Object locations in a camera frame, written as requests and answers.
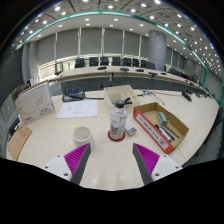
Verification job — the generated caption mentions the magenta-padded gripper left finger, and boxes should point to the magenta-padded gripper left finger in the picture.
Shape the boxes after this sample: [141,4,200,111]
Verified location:
[40,142,92,186]

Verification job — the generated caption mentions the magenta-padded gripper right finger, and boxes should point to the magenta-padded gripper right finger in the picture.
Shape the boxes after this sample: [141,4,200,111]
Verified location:
[131,142,184,186]

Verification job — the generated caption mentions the clear bottle with black cap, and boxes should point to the clear bottle with black cap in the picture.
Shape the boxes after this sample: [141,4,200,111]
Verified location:
[109,99,129,141]

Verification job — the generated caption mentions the cardboard box with red side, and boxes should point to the cardboard box with red side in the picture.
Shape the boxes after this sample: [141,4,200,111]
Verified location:
[133,102,190,155]

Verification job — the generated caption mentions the black marker pen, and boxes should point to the black marker pen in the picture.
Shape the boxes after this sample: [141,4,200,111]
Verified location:
[154,123,181,143]

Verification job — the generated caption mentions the flat round red coaster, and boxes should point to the flat round red coaster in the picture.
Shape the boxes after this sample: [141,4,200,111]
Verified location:
[107,129,127,143]

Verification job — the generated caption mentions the teal eraser block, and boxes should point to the teal eraser block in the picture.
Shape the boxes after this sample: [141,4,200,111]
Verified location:
[157,111,169,126]

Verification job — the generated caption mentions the white paper sheet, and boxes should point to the white paper sheet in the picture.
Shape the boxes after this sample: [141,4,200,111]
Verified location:
[55,99,99,120]

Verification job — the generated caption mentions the brown paper envelope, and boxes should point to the brown paper envelope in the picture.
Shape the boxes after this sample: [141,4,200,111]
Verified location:
[7,124,33,162]

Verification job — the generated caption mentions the black clip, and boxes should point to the black clip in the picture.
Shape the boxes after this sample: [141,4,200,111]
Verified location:
[114,97,133,107]

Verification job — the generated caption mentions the black desk device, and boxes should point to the black desk device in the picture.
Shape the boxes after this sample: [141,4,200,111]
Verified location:
[61,85,86,103]

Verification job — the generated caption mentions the white printed carton box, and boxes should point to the white printed carton box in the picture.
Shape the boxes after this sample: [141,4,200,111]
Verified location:
[14,80,56,126]

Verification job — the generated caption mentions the black power strip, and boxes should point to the black power strip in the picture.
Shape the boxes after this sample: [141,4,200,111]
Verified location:
[8,116,21,134]

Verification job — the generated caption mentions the black table microphone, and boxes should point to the black table microphone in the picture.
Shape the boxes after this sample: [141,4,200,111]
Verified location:
[181,90,193,103]

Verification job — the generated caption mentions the cream divided tray box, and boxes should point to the cream divided tray box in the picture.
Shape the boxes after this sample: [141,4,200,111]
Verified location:
[103,84,142,113]

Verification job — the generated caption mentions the long curved conference desk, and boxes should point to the long curved conference desk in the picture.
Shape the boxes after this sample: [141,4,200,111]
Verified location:
[49,65,214,101]

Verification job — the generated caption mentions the group of black office chairs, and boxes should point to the group of black office chairs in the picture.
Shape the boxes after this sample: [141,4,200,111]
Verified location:
[73,56,156,70]

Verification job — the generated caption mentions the group of ceiling lights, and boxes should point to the group of ceiling lights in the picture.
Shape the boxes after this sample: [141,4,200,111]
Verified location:
[13,0,223,81]

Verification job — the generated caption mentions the white mug with yellow handle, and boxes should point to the white mug with yellow handle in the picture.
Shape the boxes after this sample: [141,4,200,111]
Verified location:
[72,125,95,149]

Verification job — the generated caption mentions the grey cable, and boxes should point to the grey cable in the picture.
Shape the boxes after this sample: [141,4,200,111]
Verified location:
[139,88,167,107]

